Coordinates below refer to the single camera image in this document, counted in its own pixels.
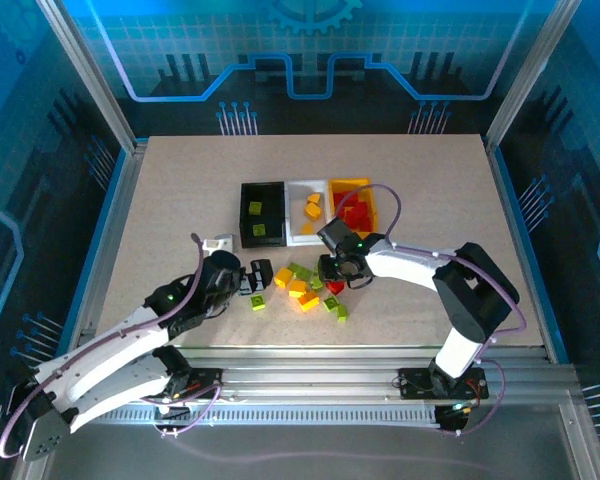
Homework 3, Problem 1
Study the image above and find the orange yellow lego brick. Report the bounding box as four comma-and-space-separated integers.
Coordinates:
297, 290, 321, 314

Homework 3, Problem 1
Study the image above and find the black plastic bin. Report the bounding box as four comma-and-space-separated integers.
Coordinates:
239, 180, 287, 249

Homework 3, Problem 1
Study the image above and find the white plastic bin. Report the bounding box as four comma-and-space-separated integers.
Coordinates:
284, 178, 331, 247

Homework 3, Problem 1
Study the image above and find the yellow plastic bin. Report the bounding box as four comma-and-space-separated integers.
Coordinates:
328, 177, 381, 236

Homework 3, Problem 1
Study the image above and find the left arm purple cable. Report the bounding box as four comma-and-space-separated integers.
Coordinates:
0, 232, 222, 459

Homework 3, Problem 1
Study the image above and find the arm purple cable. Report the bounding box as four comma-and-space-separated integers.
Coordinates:
333, 183, 527, 437
0, 232, 222, 459

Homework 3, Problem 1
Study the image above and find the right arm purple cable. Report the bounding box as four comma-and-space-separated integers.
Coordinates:
333, 183, 527, 437

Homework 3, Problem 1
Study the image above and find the aluminium frame beam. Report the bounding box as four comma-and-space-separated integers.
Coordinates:
64, 344, 581, 409

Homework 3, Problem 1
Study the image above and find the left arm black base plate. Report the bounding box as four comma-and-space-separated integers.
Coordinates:
152, 367, 222, 401

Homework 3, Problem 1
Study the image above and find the aluminium table side rail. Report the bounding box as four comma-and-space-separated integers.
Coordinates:
67, 139, 149, 361

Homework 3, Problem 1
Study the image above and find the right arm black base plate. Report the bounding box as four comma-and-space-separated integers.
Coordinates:
397, 367, 490, 401

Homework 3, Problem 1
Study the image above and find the slotted cable duct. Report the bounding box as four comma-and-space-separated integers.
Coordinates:
109, 407, 441, 427

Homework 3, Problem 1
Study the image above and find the loose purple cable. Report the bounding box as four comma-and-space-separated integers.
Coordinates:
169, 435, 531, 474

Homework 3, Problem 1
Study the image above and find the aluminium frame post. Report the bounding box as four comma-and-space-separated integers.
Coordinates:
483, 0, 584, 154
34, 0, 149, 154

